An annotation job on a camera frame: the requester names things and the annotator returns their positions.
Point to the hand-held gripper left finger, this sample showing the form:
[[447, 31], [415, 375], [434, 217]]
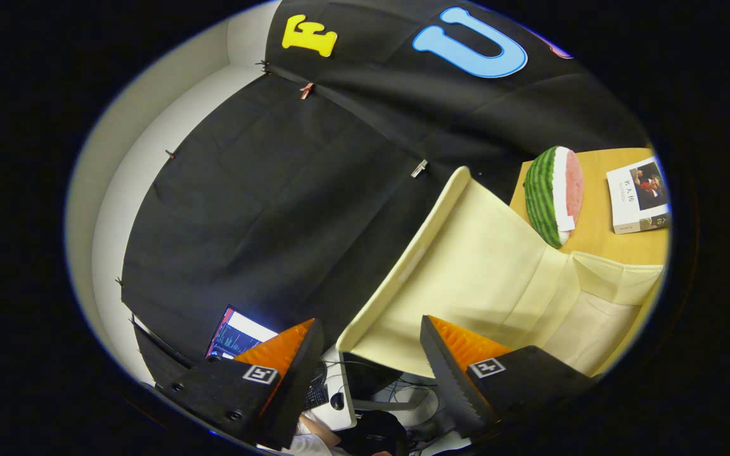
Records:
[[298, 392]]

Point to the beige fabric storage box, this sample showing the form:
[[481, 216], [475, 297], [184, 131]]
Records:
[[485, 266]]

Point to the black keyboard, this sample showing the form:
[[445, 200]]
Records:
[[316, 396]]

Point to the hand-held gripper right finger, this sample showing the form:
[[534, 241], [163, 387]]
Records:
[[447, 380]]

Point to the white office desk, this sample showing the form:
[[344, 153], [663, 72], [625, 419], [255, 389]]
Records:
[[343, 417]]

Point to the white portrait cover book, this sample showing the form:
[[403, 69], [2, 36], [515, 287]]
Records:
[[631, 196]]

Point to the black computer mouse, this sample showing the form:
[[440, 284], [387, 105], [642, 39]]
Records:
[[337, 401]]

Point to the pink clip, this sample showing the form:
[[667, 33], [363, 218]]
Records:
[[306, 90]]

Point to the laptop screen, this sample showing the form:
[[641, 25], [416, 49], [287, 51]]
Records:
[[238, 335]]

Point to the watermelon slice plush toy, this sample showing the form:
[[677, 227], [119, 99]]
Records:
[[542, 196]]

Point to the silver metal clip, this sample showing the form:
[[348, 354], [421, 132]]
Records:
[[419, 168]]

